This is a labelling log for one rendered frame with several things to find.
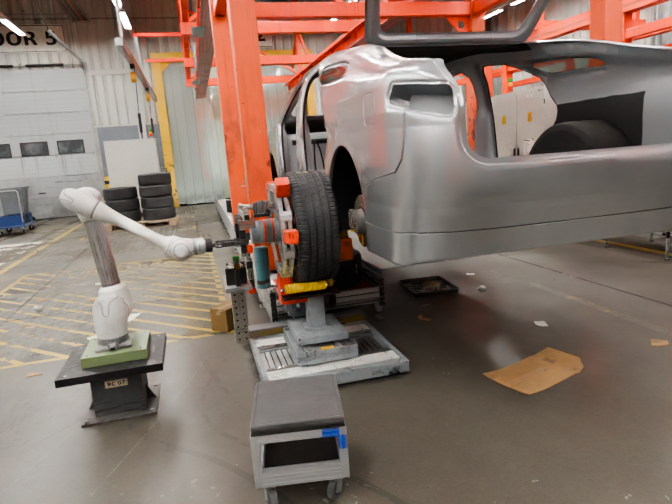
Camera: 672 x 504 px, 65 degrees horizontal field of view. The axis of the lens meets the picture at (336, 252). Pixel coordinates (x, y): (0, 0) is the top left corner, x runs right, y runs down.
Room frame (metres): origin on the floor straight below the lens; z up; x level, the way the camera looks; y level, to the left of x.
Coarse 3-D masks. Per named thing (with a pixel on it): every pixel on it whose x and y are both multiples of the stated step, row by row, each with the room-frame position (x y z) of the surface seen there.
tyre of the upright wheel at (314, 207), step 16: (288, 176) 3.01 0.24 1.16; (304, 176) 3.02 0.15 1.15; (320, 176) 3.01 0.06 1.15; (304, 192) 2.89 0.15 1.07; (320, 192) 2.90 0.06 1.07; (304, 208) 2.83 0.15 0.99; (320, 208) 2.85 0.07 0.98; (336, 208) 2.87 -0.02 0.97; (304, 224) 2.80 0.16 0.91; (320, 224) 2.82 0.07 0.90; (336, 224) 2.84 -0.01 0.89; (304, 240) 2.79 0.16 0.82; (320, 240) 2.82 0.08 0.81; (336, 240) 2.84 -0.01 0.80; (304, 256) 2.81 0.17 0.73; (320, 256) 2.84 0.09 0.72; (336, 256) 2.87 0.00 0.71; (304, 272) 2.88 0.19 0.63; (320, 272) 2.91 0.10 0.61; (336, 272) 2.96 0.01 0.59
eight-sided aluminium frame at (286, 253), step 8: (272, 184) 3.06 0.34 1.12; (280, 208) 2.86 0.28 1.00; (288, 208) 2.87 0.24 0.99; (280, 216) 2.83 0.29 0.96; (288, 216) 2.83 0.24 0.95; (280, 224) 2.85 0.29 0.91; (288, 224) 2.85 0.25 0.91; (272, 248) 3.28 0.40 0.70; (280, 248) 3.27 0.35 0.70; (288, 248) 2.85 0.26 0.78; (280, 256) 3.27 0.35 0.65; (288, 256) 2.83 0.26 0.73; (280, 264) 3.18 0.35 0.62; (280, 272) 3.01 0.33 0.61; (288, 272) 2.97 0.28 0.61
